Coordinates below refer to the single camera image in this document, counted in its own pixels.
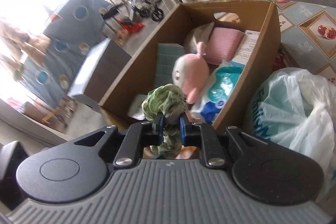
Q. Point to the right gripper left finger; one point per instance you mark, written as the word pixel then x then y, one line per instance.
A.
pixel 124 148

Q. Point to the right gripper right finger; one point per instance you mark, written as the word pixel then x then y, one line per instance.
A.
pixel 213 145

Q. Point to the green fabric scrunchie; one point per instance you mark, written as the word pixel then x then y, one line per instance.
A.
pixel 170 101

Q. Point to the blue white carton box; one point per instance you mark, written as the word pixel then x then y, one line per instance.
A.
pixel 245 48

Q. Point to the orange striped white towel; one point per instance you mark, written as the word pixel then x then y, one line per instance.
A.
pixel 200 34

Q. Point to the white tissue packet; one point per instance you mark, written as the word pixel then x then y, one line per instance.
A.
pixel 135 110

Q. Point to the blue white wipes pack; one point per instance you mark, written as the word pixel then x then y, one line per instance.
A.
pixel 216 92

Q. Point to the pink plush toy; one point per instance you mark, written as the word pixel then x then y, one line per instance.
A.
pixel 191 72

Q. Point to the white plastic bag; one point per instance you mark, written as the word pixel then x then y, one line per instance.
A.
pixel 296 109

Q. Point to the grey white box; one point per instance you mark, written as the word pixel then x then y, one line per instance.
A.
pixel 102 65

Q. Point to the pink towel block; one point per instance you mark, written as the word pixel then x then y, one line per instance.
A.
pixel 222 45

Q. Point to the teal sponge block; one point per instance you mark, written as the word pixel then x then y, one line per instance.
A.
pixel 167 54

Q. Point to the grey dotted cloth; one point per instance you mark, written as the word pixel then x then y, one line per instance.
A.
pixel 72 36

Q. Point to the brown cardboard box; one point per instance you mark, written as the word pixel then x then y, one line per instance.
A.
pixel 138 76

